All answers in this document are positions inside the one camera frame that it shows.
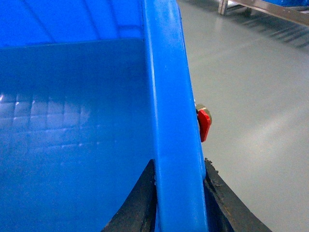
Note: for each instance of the steel roller shelf rack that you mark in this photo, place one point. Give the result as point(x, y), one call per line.
point(296, 11)

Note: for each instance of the red lever caster brake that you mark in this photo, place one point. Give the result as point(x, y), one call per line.
point(204, 121)

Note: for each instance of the large blue plastic crate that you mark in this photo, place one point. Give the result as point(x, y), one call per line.
point(90, 92)

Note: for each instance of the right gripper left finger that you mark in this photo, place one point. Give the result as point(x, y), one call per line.
point(138, 212)

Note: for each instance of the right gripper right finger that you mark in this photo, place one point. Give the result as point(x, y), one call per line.
point(225, 210)

